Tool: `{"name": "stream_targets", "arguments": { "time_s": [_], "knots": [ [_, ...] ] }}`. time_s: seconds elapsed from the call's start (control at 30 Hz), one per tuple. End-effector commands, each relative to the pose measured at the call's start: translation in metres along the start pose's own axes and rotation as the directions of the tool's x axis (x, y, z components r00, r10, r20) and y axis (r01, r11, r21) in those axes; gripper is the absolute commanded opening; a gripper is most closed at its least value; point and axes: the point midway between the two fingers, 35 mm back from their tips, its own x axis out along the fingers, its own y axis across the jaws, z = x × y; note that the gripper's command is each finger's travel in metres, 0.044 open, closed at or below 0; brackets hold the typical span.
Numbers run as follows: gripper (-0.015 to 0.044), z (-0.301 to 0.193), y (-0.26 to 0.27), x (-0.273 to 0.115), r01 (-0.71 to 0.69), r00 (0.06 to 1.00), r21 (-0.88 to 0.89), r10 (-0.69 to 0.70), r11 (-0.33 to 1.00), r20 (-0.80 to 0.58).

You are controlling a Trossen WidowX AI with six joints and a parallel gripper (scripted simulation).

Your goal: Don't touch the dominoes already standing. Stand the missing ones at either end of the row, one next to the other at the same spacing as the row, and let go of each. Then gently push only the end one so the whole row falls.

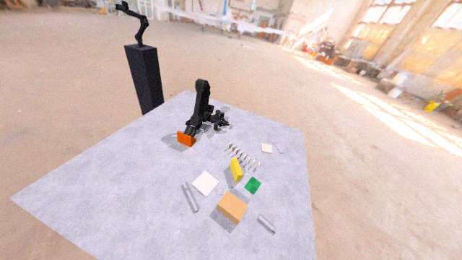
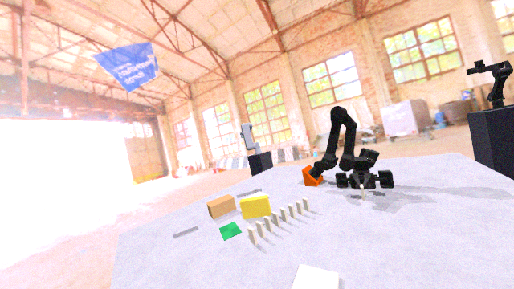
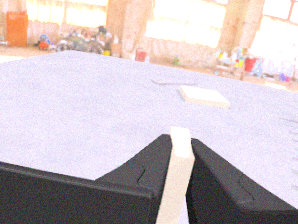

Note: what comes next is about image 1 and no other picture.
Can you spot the yellow rectangular block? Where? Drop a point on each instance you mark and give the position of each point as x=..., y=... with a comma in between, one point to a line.
x=236, y=170

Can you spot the green flat square tile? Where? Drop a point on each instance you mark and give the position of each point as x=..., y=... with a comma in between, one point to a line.
x=253, y=185

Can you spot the white flat square tile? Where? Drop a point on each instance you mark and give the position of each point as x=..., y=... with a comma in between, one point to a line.
x=205, y=183

